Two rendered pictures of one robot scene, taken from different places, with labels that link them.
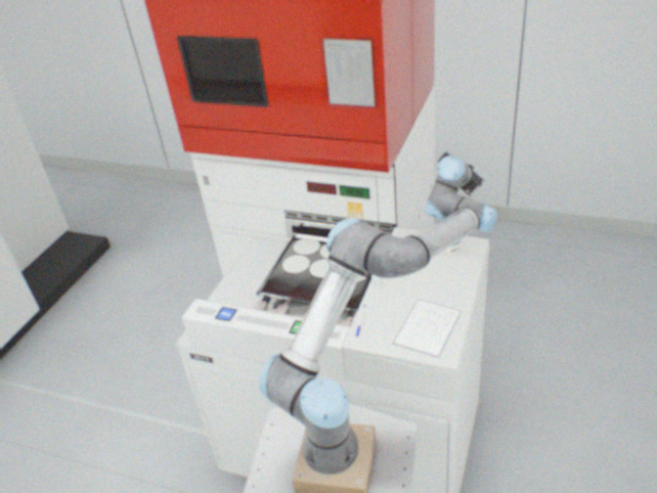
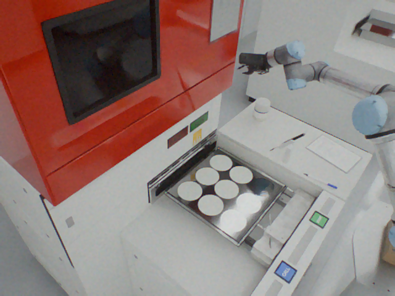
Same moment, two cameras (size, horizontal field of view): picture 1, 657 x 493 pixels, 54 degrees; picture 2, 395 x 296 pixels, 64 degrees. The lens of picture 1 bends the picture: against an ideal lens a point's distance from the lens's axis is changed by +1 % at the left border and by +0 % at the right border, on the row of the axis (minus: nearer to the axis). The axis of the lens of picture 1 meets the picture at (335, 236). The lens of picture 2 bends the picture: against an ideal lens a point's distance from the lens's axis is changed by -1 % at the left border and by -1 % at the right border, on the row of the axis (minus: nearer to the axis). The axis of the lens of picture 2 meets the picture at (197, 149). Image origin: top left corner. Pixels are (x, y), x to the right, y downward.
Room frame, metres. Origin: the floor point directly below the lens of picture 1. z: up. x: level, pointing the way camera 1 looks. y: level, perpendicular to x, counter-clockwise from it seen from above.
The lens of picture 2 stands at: (1.72, 0.92, 1.91)
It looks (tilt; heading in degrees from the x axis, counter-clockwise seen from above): 43 degrees down; 283
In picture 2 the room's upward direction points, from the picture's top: 4 degrees clockwise
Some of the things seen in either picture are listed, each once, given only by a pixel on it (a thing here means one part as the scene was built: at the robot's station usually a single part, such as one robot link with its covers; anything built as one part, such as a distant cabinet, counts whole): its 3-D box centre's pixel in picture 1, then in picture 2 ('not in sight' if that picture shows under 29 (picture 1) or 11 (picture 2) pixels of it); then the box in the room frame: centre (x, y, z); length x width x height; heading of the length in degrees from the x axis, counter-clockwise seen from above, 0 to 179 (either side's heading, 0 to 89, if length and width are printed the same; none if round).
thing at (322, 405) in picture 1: (324, 410); not in sight; (1.05, 0.08, 1.04); 0.13 x 0.12 x 0.14; 45
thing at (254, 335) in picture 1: (267, 336); (298, 253); (1.48, 0.26, 0.89); 0.55 x 0.09 x 0.14; 67
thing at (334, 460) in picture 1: (328, 438); not in sight; (1.05, 0.07, 0.93); 0.15 x 0.15 x 0.10
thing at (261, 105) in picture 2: (450, 240); (261, 109); (1.73, -0.39, 1.01); 0.07 x 0.07 x 0.10
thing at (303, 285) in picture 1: (324, 268); (226, 189); (1.79, 0.05, 0.90); 0.34 x 0.34 x 0.01; 67
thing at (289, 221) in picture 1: (338, 234); (185, 166); (1.99, -0.01, 0.89); 0.44 x 0.02 x 0.10; 67
